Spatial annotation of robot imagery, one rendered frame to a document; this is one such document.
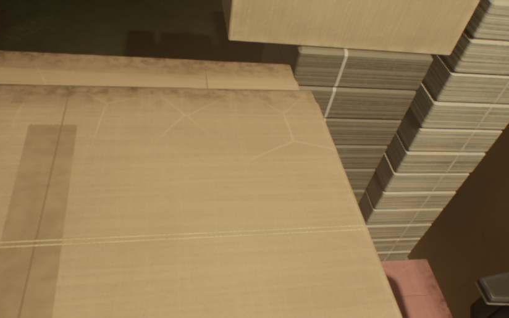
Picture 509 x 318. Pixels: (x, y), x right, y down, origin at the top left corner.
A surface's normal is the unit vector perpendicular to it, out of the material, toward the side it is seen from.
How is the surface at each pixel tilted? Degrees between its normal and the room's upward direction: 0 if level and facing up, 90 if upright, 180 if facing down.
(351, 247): 0
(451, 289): 90
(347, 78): 90
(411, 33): 90
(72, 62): 0
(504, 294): 0
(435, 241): 90
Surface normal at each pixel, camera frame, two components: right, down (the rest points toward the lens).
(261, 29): 0.12, 0.72
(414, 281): 0.15, -0.69
